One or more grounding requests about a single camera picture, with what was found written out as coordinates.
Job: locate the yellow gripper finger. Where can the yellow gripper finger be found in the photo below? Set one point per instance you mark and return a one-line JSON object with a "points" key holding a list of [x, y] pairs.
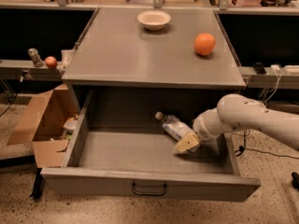
{"points": [[188, 141]]}

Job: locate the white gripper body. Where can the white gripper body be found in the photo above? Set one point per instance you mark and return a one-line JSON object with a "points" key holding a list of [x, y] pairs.
{"points": [[202, 127]]}

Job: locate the blue plastic water bottle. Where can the blue plastic water bottle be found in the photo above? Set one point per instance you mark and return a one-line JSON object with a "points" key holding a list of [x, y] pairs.
{"points": [[172, 125]]}

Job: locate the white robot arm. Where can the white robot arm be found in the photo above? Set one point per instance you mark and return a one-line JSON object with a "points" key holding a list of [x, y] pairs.
{"points": [[235, 113]]}

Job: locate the open grey top drawer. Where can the open grey top drawer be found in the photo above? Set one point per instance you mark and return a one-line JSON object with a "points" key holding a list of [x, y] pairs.
{"points": [[111, 150]]}

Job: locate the grey cabinet counter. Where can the grey cabinet counter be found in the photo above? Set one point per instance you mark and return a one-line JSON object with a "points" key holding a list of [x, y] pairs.
{"points": [[158, 70]]}

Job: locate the black remote on shelf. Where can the black remote on shelf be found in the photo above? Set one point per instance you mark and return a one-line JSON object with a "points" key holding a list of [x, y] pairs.
{"points": [[259, 68]]}

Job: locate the orange fruit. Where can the orange fruit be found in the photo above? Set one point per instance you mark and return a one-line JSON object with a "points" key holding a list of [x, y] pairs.
{"points": [[204, 44]]}

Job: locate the white power adapter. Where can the white power adapter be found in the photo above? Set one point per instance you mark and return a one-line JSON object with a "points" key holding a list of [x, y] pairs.
{"points": [[275, 68]]}

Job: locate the grey right side shelf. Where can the grey right side shelf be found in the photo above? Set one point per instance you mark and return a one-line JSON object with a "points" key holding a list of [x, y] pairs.
{"points": [[270, 79]]}

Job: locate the grey shelf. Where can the grey shelf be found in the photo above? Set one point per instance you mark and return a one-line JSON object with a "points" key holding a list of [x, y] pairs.
{"points": [[25, 70], [270, 79]]}

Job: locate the white ceramic bowl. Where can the white ceramic bowl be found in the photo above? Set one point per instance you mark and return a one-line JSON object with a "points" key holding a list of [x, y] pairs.
{"points": [[154, 20]]}

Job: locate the brown cardboard box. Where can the brown cardboard box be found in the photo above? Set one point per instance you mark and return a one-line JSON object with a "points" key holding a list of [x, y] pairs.
{"points": [[46, 123]]}

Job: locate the red apple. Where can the red apple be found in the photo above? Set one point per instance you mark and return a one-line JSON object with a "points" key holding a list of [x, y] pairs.
{"points": [[51, 62]]}

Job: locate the small grey figurine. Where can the small grey figurine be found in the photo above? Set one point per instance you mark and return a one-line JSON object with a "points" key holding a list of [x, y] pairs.
{"points": [[35, 57]]}

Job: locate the grey left side shelf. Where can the grey left side shelf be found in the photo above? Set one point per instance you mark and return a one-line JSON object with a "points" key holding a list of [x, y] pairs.
{"points": [[25, 70]]}

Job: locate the black drawer handle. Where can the black drawer handle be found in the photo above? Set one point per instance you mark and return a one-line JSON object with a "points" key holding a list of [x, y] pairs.
{"points": [[155, 191]]}

